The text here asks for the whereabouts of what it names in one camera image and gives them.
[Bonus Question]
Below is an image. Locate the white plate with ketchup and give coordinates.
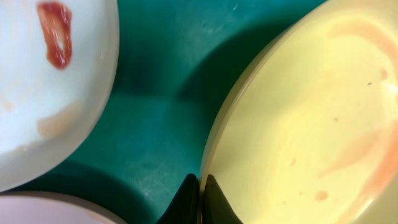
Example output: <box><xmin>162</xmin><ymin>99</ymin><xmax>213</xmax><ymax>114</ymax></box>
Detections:
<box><xmin>1</xmin><ymin>0</ymin><xmax>119</xmax><ymax>191</ymax></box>

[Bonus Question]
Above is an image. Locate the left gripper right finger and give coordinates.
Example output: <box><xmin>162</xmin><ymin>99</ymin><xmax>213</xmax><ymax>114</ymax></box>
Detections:
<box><xmin>202</xmin><ymin>174</ymin><xmax>243</xmax><ymax>224</ymax></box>

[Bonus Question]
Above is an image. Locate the teal plastic tray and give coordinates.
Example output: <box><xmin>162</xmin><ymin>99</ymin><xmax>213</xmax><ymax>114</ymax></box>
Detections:
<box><xmin>9</xmin><ymin>0</ymin><xmax>327</xmax><ymax>224</ymax></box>

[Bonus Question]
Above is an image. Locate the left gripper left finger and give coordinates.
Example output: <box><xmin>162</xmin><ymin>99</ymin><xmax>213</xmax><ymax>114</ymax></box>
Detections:
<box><xmin>156</xmin><ymin>174</ymin><xmax>199</xmax><ymax>224</ymax></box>

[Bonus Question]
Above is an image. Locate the yellow plate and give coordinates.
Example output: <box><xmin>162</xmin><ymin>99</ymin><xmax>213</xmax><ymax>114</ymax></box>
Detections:
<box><xmin>200</xmin><ymin>0</ymin><xmax>397</xmax><ymax>223</ymax></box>

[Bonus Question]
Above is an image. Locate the white plate upper left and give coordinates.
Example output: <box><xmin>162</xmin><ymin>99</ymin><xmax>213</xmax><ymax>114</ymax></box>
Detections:
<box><xmin>1</xmin><ymin>191</ymin><xmax>126</xmax><ymax>224</ymax></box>

